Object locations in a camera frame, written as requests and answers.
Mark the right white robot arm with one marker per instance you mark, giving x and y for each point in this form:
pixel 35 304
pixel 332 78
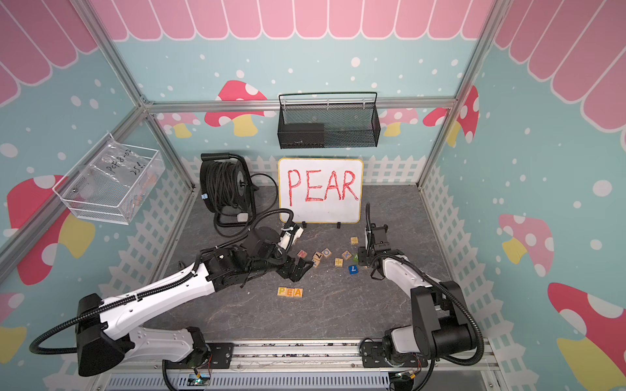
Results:
pixel 442 327

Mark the black cable reel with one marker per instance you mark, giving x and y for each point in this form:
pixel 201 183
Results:
pixel 228 191

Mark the white board with PEAR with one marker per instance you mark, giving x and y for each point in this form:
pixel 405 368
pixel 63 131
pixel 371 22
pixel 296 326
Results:
pixel 320 190

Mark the black mesh wall basket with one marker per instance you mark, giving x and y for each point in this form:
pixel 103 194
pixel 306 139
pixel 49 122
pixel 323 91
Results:
pixel 350 119

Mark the clear plastic wall bin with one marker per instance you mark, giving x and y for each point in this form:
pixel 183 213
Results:
pixel 111 184

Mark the black box in basket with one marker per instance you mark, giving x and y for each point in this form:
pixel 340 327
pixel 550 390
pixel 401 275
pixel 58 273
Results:
pixel 301 135

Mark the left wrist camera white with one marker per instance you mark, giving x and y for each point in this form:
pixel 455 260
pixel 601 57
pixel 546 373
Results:
pixel 289 236

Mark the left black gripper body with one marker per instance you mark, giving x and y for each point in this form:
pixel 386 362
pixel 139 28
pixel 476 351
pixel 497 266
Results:
pixel 285 269

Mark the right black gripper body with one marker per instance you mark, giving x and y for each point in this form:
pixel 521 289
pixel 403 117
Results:
pixel 363 256

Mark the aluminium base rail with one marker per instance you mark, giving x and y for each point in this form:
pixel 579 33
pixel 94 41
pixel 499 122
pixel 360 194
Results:
pixel 340 364

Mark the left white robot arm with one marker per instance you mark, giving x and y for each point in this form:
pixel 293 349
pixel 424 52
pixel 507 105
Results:
pixel 108 332

